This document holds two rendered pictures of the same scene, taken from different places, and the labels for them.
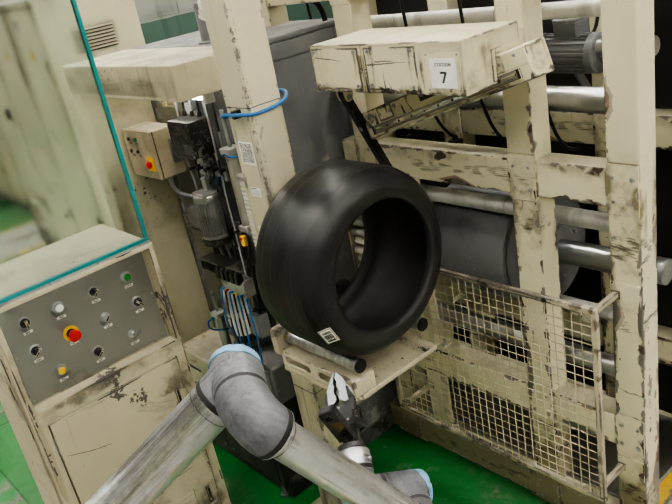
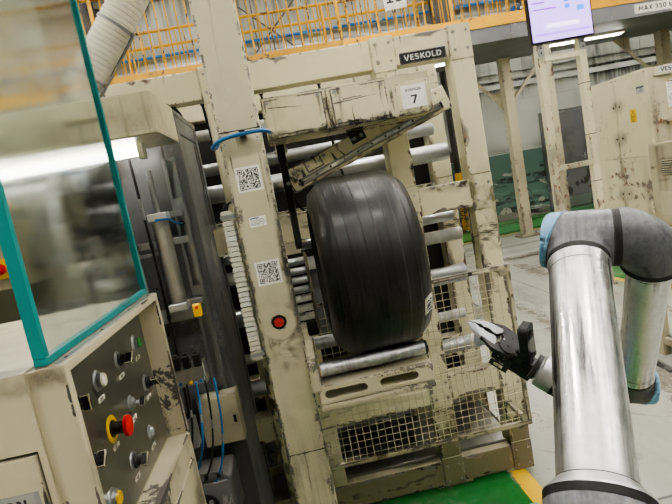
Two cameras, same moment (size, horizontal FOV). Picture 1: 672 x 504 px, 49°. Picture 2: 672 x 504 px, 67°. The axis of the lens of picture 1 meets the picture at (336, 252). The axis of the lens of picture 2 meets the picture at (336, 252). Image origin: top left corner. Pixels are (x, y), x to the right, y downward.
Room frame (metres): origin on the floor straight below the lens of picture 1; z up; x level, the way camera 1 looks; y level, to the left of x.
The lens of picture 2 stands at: (1.24, 1.40, 1.45)
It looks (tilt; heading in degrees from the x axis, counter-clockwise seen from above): 7 degrees down; 303
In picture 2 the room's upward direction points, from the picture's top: 11 degrees counter-clockwise
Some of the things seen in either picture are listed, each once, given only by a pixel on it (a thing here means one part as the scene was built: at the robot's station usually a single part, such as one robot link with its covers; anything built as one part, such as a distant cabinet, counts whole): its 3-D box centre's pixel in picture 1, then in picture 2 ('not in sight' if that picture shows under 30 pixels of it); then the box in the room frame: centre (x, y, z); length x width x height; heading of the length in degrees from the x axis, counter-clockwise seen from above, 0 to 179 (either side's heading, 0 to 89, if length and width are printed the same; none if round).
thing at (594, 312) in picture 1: (481, 367); (416, 368); (2.14, -0.41, 0.65); 0.90 x 0.02 x 0.70; 38
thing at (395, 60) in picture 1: (409, 59); (345, 110); (2.20, -0.32, 1.71); 0.61 x 0.25 x 0.15; 38
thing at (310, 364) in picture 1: (326, 367); (374, 378); (2.03, 0.10, 0.84); 0.36 x 0.09 x 0.06; 38
